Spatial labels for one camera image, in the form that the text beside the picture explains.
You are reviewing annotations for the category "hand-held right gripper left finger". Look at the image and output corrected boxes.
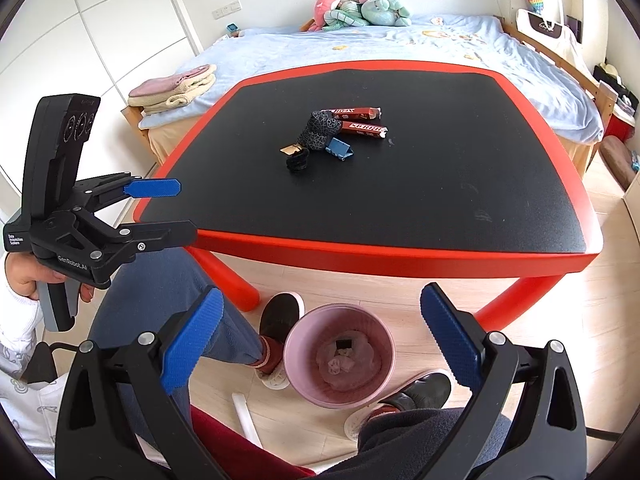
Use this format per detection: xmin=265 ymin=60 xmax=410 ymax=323
xmin=55 ymin=285 xmax=226 ymax=480

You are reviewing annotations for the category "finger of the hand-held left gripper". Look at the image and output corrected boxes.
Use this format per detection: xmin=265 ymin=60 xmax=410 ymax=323
xmin=97 ymin=218 xmax=200 ymax=273
xmin=75 ymin=172 xmax=183 ymax=217

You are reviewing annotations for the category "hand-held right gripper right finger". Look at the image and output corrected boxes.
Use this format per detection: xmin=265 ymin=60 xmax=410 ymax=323
xmin=419 ymin=282 xmax=589 ymax=480

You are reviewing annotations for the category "person's left forearm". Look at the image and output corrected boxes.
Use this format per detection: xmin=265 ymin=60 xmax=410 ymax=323
xmin=0 ymin=285 xmax=45 ymax=356

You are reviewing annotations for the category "pink trash bin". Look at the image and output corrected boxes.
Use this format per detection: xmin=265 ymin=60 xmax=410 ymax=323
xmin=283 ymin=304 xmax=396 ymax=409

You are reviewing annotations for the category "person's left hand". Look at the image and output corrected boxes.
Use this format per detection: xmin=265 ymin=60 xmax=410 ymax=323
xmin=2 ymin=252 xmax=96 ymax=306

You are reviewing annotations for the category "person's left leg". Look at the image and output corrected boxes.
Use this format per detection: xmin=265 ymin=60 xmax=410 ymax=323
xmin=87 ymin=247 xmax=267 ymax=461

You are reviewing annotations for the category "person's leg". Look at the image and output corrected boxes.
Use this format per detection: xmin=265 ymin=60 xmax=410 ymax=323
xmin=320 ymin=406 xmax=511 ymax=480
xmin=87 ymin=247 xmax=267 ymax=461

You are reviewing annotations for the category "person's right black shoe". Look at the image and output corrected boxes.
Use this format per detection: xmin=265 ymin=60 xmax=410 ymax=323
xmin=345 ymin=370 xmax=454 ymax=442

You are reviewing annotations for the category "person's black shoe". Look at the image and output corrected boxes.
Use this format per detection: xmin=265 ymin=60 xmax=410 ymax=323
xmin=256 ymin=292 xmax=306 ymax=391
xmin=345 ymin=370 xmax=454 ymax=442

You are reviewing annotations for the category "folded cream towel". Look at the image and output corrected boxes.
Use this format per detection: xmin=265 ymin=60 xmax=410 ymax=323
xmin=127 ymin=74 xmax=217 ymax=115

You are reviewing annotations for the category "person's left black shoe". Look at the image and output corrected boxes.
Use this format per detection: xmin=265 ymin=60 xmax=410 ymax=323
xmin=256 ymin=292 xmax=306 ymax=391

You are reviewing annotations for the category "red and black table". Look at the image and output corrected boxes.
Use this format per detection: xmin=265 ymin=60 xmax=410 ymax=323
xmin=134 ymin=60 xmax=604 ymax=329

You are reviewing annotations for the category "white flat stick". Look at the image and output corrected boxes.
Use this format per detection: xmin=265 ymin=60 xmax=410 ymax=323
xmin=231 ymin=393 xmax=264 ymax=449

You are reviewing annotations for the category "folded pink towel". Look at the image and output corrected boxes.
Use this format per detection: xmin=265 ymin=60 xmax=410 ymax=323
xmin=129 ymin=64 xmax=217 ymax=99

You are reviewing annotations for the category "person's right leg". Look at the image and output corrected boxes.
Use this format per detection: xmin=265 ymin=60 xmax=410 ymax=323
xmin=320 ymin=406 xmax=511 ymax=480

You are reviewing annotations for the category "crumpled white paper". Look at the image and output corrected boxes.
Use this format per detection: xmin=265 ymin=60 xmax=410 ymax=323
xmin=327 ymin=352 xmax=357 ymax=377

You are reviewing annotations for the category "red cloth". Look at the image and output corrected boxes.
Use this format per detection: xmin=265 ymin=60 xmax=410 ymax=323
xmin=189 ymin=405 xmax=317 ymax=480

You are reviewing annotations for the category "white wardrobe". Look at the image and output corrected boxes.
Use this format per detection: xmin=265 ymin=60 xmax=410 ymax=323
xmin=0 ymin=0 xmax=202 ymax=211

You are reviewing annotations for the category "black chair armrest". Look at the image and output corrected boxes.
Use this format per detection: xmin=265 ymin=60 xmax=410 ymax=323
xmin=20 ymin=342 xmax=71 ymax=387

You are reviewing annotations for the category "black patterned crumpled bag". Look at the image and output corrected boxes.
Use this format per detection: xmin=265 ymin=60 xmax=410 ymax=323
xmin=295 ymin=110 xmax=344 ymax=152

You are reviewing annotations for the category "light blue bedsheet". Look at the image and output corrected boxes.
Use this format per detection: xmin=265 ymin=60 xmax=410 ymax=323
xmin=137 ymin=12 xmax=604 ymax=147

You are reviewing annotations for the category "blue binder clip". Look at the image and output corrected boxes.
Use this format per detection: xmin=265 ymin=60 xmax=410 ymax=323
xmin=324 ymin=138 xmax=355 ymax=161

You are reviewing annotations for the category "red candy bar wrapper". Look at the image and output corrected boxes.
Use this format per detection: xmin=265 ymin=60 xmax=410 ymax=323
xmin=327 ymin=105 xmax=384 ymax=121
xmin=340 ymin=120 xmax=390 ymax=141

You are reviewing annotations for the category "brown cushion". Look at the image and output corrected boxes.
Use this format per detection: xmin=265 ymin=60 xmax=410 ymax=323
xmin=598 ymin=135 xmax=639 ymax=192

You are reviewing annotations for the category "pink plush toy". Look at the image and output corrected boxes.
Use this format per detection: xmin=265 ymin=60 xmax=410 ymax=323
xmin=306 ymin=0 xmax=347 ymax=32

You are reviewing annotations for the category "green striped plush toy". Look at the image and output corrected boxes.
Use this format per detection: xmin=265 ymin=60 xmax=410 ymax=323
xmin=322 ymin=0 xmax=372 ymax=31

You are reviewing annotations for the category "red box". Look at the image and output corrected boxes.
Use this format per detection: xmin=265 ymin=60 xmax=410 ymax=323
xmin=605 ymin=110 xmax=634 ymax=144

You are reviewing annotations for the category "wooden bed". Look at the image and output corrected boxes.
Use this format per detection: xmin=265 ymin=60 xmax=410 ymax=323
xmin=121 ymin=12 xmax=619 ymax=181

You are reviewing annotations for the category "teal elephant plush toy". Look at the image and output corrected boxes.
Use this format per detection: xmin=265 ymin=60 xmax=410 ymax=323
xmin=360 ymin=0 xmax=414 ymax=28

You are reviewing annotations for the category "white tote bag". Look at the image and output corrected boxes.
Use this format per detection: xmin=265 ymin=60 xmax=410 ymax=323
xmin=515 ymin=7 xmax=582 ymax=80

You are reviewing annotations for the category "black hair tie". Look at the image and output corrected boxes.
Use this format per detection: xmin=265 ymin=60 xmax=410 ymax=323
xmin=285 ymin=148 xmax=311 ymax=175

